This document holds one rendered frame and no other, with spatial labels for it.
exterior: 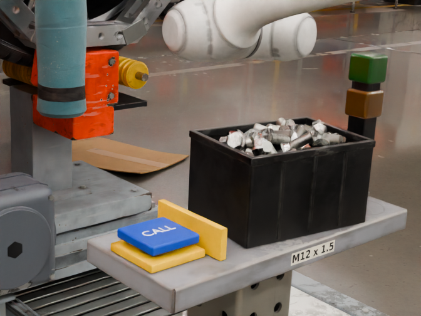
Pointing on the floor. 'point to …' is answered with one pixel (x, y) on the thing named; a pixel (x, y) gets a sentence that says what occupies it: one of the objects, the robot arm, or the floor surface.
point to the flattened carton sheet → (121, 156)
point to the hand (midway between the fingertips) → (163, 10)
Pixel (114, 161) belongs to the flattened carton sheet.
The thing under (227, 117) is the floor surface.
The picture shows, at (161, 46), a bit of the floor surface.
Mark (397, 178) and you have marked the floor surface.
